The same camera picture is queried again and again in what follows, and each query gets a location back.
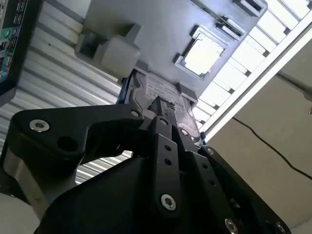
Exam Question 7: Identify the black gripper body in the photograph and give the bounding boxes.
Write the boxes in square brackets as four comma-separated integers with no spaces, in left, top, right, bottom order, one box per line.
[34,157,220,234]

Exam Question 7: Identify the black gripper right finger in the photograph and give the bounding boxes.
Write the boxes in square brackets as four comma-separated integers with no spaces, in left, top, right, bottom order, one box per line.
[162,101,292,234]

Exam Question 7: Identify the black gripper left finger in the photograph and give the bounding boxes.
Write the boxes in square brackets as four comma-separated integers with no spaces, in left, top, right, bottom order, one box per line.
[2,96,183,218]

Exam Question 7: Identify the hard disk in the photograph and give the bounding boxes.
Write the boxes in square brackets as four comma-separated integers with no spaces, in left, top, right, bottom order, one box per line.
[118,68,207,148]

